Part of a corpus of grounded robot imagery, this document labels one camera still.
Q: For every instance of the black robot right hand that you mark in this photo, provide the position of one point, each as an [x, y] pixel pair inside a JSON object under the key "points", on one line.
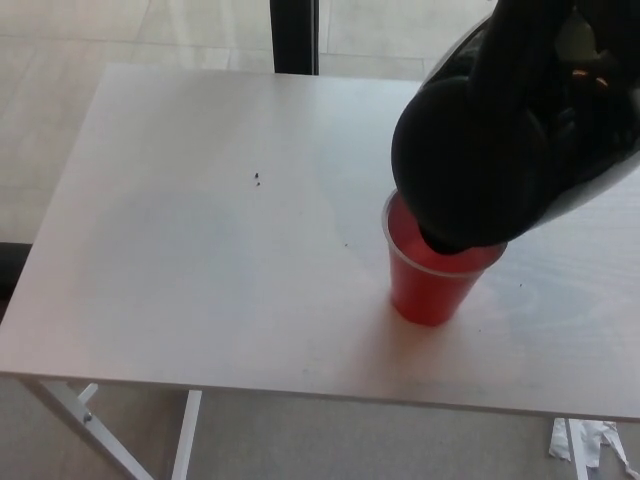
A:
{"points": [[595, 125]]}

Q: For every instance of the black electric kettle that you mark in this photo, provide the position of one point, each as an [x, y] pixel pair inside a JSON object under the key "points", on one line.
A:
{"points": [[465, 160]]}

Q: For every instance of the red plastic cup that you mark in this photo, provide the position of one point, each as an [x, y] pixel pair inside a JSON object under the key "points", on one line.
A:
{"points": [[425, 295]]}

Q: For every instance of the crumpled white paper scrap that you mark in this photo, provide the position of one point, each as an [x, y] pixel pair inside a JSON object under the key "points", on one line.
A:
{"points": [[605, 445]]}

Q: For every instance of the straight white metal table leg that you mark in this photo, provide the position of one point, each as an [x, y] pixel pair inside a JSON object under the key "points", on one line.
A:
{"points": [[187, 442], [577, 450]]}

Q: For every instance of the slanted white metal table leg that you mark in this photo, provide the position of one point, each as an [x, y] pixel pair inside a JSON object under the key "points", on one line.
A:
{"points": [[75, 417]]}

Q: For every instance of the black vertical window post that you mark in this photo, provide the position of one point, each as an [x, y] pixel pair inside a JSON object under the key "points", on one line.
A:
{"points": [[294, 37]]}

